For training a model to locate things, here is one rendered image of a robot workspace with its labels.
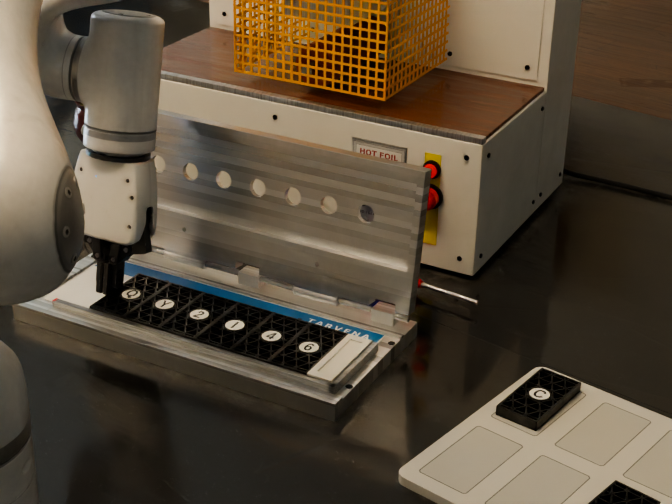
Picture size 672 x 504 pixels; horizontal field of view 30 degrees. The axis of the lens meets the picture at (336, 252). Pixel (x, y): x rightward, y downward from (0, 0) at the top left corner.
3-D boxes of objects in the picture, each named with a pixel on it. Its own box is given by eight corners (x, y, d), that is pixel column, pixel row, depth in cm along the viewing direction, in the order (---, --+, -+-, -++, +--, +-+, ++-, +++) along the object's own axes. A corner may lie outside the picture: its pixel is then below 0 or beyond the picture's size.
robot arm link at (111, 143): (65, 122, 145) (64, 148, 146) (128, 137, 141) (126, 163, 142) (110, 115, 152) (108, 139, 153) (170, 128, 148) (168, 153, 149)
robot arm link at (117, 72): (65, 125, 143) (142, 137, 142) (72, 8, 140) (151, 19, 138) (92, 114, 151) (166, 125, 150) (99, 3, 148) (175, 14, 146)
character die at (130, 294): (89, 315, 148) (89, 306, 148) (139, 281, 156) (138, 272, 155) (123, 325, 146) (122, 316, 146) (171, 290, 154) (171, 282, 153)
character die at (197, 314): (157, 336, 144) (157, 327, 144) (205, 300, 152) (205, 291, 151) (193, 347, 142) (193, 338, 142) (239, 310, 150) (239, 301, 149)
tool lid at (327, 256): (107, 101, 158) (116, 99, 160) (102, 243, 164) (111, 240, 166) (425, 171, 140) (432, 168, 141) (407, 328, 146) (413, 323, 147)
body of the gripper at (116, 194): (64, 139, 146) (58, 231, 149) (135, 156, 142) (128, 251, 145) (103, 131, 152) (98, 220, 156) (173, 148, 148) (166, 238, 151)
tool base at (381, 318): (13, 319, 151) (10, 292, 150) (118, 252, 168) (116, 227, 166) (334, 422, 133) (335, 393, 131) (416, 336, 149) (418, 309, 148)
